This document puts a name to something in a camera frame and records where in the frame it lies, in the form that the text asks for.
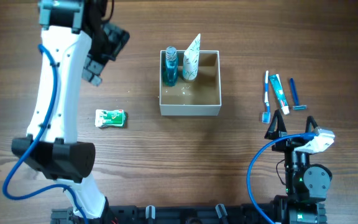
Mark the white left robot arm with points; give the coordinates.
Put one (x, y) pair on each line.
(78, 40)

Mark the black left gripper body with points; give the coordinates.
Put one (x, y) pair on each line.
(109, 41)

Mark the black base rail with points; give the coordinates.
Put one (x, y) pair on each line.
(245, 213)

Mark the blue white toothbrush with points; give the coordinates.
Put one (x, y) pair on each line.
(266, 113)

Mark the blue mouthwash bottle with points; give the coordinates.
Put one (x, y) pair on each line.
(170, 74)

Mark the blue disposable razor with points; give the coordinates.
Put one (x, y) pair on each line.
(296, 105)

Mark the white cardboard box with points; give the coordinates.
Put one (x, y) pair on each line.
(201, 97)

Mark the white lotion tube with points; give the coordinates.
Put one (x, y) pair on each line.
(191, 60)

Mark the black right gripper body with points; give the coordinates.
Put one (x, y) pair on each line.
(287, 145)

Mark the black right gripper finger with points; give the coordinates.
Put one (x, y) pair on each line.
(311, 124)
(277, 127)

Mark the green Dettol soap bar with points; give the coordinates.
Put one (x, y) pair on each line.
(105, 118)

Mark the teal toothpaste tube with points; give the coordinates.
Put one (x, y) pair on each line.
(278, 89)

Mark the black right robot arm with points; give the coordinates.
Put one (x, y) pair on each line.
(306, 184)

